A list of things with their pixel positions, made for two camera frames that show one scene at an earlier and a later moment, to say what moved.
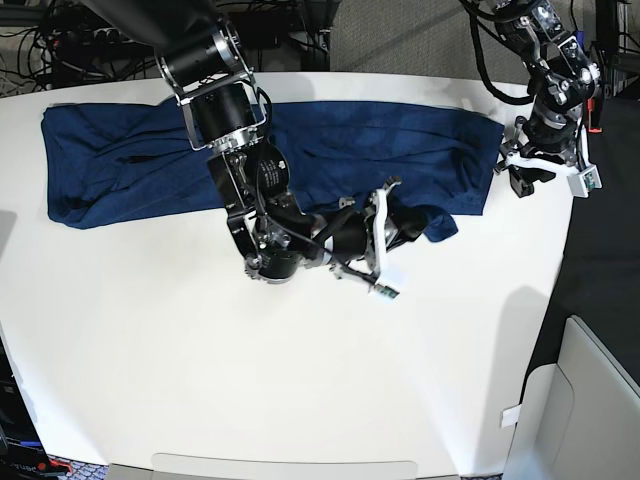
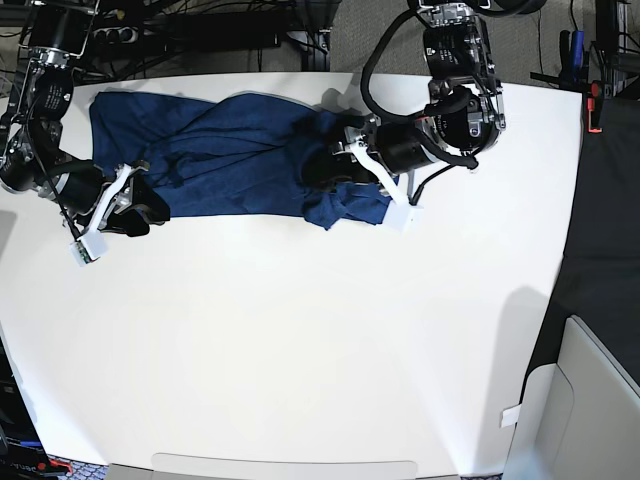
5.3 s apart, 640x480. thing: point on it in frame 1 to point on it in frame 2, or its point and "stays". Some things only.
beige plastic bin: [578, 418] stays
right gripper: [549, 131] to [401, 143]
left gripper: [351, 235] to [81, 193]
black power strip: [110, 35] stays
